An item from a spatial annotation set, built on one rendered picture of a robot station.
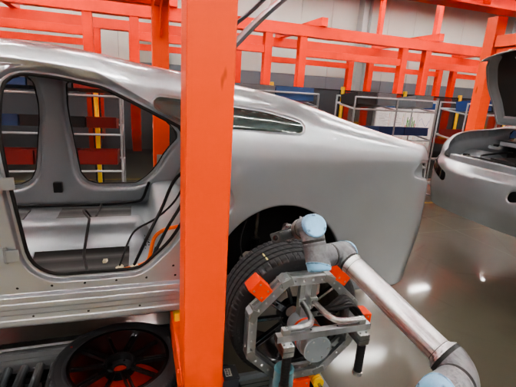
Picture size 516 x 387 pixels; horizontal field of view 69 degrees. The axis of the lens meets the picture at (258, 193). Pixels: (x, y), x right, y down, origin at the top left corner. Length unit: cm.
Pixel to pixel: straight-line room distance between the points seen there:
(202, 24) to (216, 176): 49
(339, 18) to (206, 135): 1139
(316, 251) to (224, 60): 74
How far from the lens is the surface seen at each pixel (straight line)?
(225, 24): 129
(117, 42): 1080
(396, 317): 141
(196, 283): 145
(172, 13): 759
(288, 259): 173
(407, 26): 1391
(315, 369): 202
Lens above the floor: 190
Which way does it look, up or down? 16 degrees down
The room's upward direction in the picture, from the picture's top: 4 degrees clockwise
